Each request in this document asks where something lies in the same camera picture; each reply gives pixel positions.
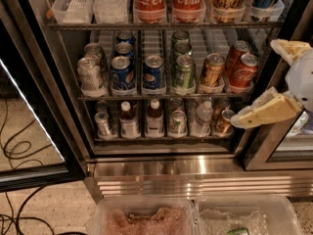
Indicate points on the brown juice bottle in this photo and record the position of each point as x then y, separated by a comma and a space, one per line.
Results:
128, 121
154, 119

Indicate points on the green white can bottom shelf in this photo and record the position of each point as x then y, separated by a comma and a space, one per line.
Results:
178, 124

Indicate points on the empty white shelf tray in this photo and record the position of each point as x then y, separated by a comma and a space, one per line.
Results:
73, 11

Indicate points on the rear red coke can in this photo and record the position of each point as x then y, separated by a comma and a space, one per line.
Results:
239, 48

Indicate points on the front green soda can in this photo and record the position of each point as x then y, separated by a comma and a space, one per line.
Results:
183, 72

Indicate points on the gold black can top shelf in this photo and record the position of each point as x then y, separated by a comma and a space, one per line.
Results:
226, 11

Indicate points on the right clear plastic bin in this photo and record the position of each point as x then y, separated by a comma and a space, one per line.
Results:
260, 214

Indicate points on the red coke can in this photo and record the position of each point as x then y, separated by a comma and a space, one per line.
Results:
244, 71
239, 48

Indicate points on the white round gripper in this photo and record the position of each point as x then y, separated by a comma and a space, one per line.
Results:
302, 80

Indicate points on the front white soda can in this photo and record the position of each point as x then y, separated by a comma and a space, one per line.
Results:
90, 74

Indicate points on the rear gold can bottom shelf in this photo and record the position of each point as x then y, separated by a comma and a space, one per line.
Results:
220, 105

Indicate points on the green can in bin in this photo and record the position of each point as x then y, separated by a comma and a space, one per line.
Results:
239, 231

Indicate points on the right brown juice bottle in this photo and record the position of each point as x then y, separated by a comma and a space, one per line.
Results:
154, 119

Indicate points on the rear green soda can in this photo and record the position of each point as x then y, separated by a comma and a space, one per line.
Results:
180, 36

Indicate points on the rear silver can bottom shelf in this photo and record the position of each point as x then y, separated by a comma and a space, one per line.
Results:
102, 106

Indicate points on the front silver can bottom shelf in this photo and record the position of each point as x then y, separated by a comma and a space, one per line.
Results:
104, 123

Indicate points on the open glass fridge door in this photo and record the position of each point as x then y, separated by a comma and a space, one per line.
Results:
33, 150

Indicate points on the blue pepsi can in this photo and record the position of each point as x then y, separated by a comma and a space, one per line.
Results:
124, 49
153, 72
122, 73
125, 36

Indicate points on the right coca-cola bottle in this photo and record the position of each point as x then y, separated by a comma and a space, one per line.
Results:
185, 10

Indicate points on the clear plastic bin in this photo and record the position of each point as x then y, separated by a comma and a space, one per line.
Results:
145, 215
260, 214

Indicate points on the left clear plastic bin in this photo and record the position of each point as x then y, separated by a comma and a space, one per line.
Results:
145, 215

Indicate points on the left coca-cola bottle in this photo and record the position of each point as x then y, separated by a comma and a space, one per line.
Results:
150, 11

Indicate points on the left brown juice bottle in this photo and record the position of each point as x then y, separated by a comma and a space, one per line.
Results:
128, 121

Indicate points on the green soda can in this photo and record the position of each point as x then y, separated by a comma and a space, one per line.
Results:
183, 72
181, 48
180, 36

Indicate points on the stainless steel fridge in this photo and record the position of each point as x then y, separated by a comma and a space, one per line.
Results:
264, 159

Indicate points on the middle green soda can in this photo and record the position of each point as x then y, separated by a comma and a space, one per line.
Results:
181, 48

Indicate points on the white soda can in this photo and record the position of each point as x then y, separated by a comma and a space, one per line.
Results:
90, 74
96, 51

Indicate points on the silver can shelf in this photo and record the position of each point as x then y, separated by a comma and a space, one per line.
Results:
104, 123
102, 106

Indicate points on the front gold can bottom shelf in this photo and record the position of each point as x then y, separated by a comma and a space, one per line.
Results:
223, 125

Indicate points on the coca-cola bottle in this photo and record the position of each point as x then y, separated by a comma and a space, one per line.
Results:
185, 10
150, 11

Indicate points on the gold soda can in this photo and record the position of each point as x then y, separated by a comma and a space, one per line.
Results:
213, 65

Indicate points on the front red coke can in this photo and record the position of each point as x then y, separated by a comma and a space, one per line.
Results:
244, 71

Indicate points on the rear white soda can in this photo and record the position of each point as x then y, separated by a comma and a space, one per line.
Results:
96, 51

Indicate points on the clear water bottle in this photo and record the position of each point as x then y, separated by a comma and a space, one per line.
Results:
200, 126

